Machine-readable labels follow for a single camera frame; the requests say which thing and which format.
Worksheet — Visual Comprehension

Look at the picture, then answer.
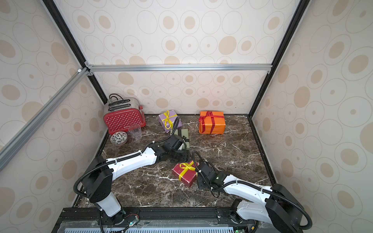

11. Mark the red polka dot toaster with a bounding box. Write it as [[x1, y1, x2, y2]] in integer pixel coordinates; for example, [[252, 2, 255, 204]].
[[104, 93, 146, 135]]

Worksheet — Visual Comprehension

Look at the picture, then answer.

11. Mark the green gift box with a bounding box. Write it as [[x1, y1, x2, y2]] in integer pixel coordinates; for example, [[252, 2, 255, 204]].
[[174, 129, 190, 150]]

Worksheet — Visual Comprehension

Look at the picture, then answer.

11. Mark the dark red gift box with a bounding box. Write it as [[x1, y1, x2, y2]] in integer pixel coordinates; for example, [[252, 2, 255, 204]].
[[172, 163, 198, 187]]

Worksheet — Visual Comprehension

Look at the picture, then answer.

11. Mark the yellow ribbon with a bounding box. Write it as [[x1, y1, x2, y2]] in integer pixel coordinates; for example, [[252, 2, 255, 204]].
[[161, 110, 178, 130], [179, 161, 196, 180]]

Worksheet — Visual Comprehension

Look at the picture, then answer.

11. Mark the yellow ribbon on purple box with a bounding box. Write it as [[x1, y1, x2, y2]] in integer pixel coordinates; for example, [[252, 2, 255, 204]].
[[161, 110, 178, 130]]

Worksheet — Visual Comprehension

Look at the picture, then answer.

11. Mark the diagonal aluminium bar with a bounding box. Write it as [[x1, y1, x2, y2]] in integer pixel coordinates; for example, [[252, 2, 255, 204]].
[[1, 68, 88, 170]]

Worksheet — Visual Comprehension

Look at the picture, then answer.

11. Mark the clear plastic cup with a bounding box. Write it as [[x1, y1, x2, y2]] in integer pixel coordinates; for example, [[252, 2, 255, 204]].
[[128, 124, 142, 140]]

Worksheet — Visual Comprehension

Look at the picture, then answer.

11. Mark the red ribbon on orange box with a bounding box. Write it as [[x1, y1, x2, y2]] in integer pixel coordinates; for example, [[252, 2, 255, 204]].
[[199, 111, 225, 134]]

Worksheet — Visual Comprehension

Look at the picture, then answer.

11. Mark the patterned ceramic bowl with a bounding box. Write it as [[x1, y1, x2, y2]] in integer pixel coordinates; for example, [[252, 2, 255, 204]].
[[110, 131, 128, 145]]

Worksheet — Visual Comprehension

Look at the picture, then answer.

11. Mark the black ribbon on green box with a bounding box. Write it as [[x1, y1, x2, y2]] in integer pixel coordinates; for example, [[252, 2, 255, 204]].
[[178, 129, 190, 149]]

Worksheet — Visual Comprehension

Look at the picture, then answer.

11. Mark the horizontal aluminium bar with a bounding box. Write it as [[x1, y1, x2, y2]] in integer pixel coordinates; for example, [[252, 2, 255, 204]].
[[88, 64, 272, 72]]

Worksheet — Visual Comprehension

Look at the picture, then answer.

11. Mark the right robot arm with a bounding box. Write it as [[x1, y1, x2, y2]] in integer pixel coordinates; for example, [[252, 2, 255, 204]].
[[190, 150, 313, 233]]

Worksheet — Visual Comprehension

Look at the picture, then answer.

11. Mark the black frame post right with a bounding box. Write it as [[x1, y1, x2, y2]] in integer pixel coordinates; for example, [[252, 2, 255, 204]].
[[247, 0, 311, 117]]

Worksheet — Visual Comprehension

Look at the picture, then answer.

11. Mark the orange gift box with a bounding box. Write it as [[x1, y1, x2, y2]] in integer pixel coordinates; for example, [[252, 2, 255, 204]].
[[198, 110, 226, 135]]

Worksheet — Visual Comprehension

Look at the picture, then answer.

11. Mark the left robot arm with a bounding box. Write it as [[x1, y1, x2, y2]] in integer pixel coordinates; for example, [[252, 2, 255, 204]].
[[73, 126, 188, 218]]

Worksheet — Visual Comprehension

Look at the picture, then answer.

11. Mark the black frame post left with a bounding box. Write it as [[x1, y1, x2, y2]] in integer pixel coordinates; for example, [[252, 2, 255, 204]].
[[41, 0, 108, 104]]

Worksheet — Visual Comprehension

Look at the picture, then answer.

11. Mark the black frame post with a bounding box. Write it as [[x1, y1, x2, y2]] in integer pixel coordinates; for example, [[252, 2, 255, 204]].
[[247, 0, 311, 117], [41, 0, 108, 104]]

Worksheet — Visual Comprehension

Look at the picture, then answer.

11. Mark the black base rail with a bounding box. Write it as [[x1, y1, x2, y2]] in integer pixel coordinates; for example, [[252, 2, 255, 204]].
[[52, 207, 259, 233]]

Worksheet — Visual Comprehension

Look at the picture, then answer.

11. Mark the purple gift box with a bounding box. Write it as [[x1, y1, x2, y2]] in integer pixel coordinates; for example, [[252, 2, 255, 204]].
[[158, 110, 182, 133]]

